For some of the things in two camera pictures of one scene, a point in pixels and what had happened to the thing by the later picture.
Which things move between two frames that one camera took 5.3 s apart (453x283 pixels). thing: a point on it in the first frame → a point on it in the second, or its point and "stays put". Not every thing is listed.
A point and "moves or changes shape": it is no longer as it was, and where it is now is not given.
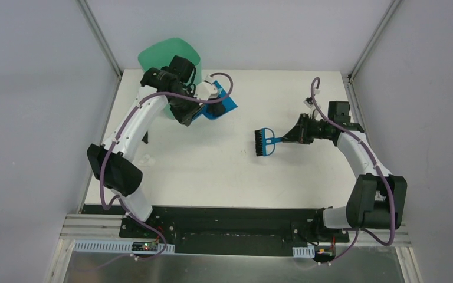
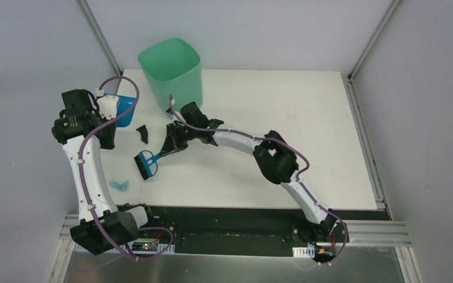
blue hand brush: [261, 141] moves or changes shape
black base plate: [230, 231] stays put
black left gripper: [189, 115] → [107, 132]
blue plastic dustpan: [213, 110] → [125, 103]
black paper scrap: [145, 138] stays put
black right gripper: [298, 133] → [173, 145]
